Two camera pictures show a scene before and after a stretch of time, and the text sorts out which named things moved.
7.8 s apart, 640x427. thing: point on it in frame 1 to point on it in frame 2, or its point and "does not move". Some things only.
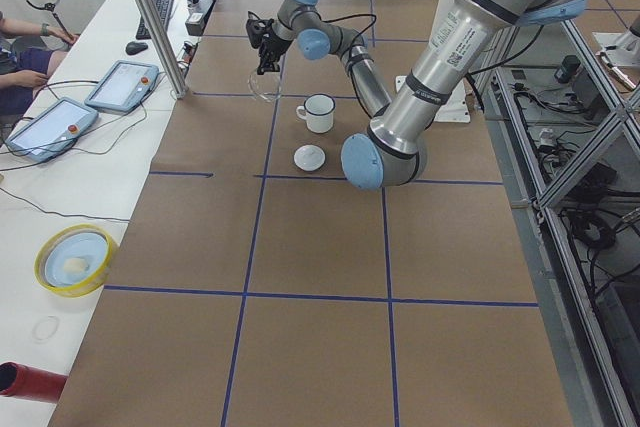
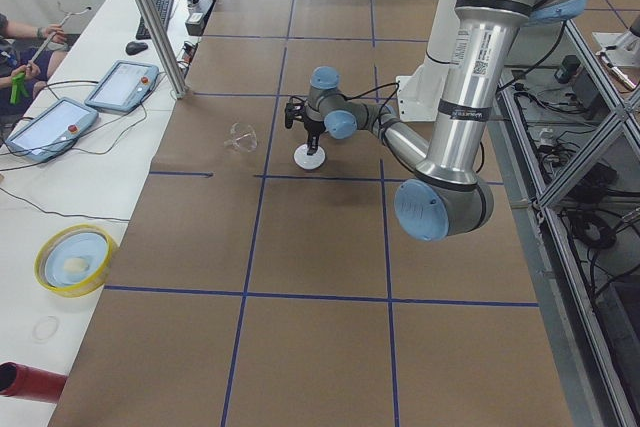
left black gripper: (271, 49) to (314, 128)
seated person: (29, 54) does not move
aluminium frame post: (150, 24) does not move
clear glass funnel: (265, 87) to (243, 137)
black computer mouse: (135, 47) does not move
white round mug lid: (309, 157) does not move
